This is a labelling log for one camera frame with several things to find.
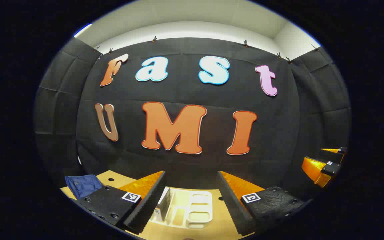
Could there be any white bookshelf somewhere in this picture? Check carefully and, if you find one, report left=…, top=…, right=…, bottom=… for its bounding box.
left=149, top=187, right=214, bottom=230

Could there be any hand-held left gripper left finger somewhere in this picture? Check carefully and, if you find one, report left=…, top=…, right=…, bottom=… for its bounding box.
left=76, top=170, right=167, bottom=235

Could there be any blue schoolbag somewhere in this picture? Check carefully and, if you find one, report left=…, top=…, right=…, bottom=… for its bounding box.
left=65, top=174, right=104, bottom=200

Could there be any black backdrop cloth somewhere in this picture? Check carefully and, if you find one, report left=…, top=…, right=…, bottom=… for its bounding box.
left=34, top=37, right=351, bottom=200

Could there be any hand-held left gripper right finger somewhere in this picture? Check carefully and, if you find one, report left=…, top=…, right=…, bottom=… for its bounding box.
left=217, top=170, right=313, bottom=236

